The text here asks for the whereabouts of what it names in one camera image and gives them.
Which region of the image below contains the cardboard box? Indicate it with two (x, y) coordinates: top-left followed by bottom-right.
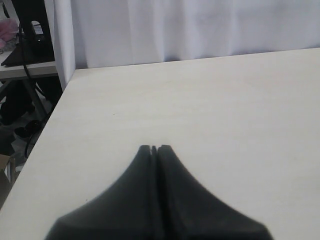
(0, 154), (16, 208)

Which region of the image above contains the pink plush toy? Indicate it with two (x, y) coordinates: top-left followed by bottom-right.
(0, 18), (19, 49)

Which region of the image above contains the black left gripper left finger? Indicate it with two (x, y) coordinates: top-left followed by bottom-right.
(46, 145), (157, 240)

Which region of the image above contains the black monitor stand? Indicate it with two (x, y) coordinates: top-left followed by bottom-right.
(1, 0), (55, 67)

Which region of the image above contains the grey side table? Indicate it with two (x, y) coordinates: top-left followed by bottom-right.
(0, 61), (58, 119)

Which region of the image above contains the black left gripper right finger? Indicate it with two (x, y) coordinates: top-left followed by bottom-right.
(156, 145), (273, 240)

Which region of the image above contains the black shoe on floor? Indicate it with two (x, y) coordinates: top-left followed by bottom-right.
(14, 120), (42, 139)

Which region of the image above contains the white backdrop curtain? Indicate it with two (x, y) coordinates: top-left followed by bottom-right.
(45, 0), (320, 87)

